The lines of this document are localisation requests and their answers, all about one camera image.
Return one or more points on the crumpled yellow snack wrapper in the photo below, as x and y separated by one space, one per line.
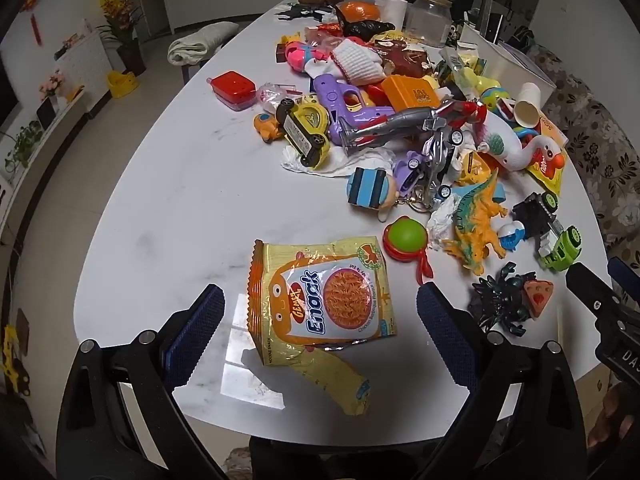
340 385

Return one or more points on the potted yellow flowers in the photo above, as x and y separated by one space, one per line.
120 15

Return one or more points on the green trailing plant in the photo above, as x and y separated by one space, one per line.
25 142

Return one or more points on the yellow toy excavator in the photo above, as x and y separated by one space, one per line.
12 360

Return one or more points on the black toy truck green wheels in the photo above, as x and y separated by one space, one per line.
535 212

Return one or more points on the small blue white figure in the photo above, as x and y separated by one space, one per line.
510 235

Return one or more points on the yellow toy car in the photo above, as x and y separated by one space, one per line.
305 130

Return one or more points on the clear spout pouch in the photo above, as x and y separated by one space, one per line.
452 65

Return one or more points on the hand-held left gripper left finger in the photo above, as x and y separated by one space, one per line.
195 332

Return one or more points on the floral sofa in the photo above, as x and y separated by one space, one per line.
600 150

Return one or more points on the glass jar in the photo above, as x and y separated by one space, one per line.
427 20

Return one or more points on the large crumpled white tissue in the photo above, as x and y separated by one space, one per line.
345 162

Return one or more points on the paper cup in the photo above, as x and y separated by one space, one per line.
527 102

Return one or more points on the orange dinosaur toy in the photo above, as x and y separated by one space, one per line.
475 220

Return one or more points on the black dragon toy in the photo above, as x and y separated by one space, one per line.
305 11

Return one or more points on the orange toy box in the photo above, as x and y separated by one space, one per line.
410 92

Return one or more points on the purple toy car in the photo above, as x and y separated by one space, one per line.
407 170

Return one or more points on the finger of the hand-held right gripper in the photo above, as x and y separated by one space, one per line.
627 280
592 292

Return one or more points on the white radiator cover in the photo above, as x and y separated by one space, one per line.
82 65

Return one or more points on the folded white towel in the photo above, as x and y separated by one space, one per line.
200 42

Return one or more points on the white goose toy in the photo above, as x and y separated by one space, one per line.
510 150

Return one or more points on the small crumpled white tissue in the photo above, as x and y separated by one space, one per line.
442 220

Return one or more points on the small yellow snack bag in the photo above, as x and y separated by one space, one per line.
392 36

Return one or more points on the yellow green carton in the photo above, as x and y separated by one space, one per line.
477 62

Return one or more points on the red lidded box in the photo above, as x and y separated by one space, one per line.
232 87

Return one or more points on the orange bagged item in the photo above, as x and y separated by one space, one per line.
357 11

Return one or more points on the red knot wall ornament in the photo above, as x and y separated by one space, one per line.
34 25

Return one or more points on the pink doll toy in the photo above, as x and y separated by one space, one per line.
305 55

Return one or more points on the white knitted glove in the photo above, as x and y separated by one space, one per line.
357 62

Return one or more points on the small black screen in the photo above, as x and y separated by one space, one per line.
46 112

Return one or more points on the brown snack bag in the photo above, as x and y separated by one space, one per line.
405 57

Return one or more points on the clear plastic bag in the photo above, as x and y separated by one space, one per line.
272 95

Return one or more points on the black green bag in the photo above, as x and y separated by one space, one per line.
522 40

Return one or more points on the red white striped toy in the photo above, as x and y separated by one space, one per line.
505 107

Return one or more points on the green red yo-yo toy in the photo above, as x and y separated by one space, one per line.
406 234

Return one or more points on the cheese wedge toy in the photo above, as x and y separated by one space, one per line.
539 297

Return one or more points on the person's right hand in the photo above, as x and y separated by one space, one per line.
617 420

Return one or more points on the yellow duck toy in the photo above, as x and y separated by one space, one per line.
472 80

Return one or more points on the yellow orange noodle snack packet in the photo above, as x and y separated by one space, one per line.
320 300

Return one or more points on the silver toy car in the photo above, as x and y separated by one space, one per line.
440 155

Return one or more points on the small orange toy figure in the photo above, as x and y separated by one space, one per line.
265 127

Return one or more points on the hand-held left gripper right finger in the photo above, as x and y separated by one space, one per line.
445 332

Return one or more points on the purple toy gun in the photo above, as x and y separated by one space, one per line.
345 105

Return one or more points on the pink artificial flowers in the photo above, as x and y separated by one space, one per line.
52 84

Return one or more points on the white storage box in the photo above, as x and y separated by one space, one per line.
505 62

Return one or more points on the yellow potty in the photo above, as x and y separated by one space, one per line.
122 84

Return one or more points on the colourful ball toy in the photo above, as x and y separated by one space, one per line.
492 97

